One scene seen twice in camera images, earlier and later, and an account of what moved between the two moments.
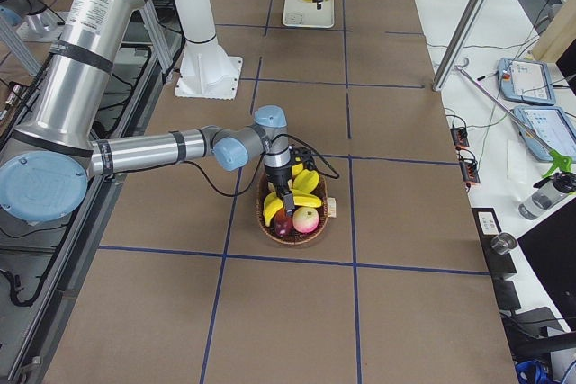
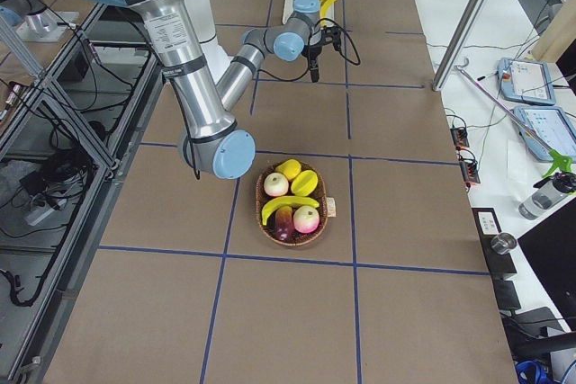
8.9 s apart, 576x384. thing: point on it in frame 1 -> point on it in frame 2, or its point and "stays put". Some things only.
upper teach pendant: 526,81 stays put
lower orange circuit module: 470,172 stays put
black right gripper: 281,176 -> 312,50
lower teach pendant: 556,128 stays put
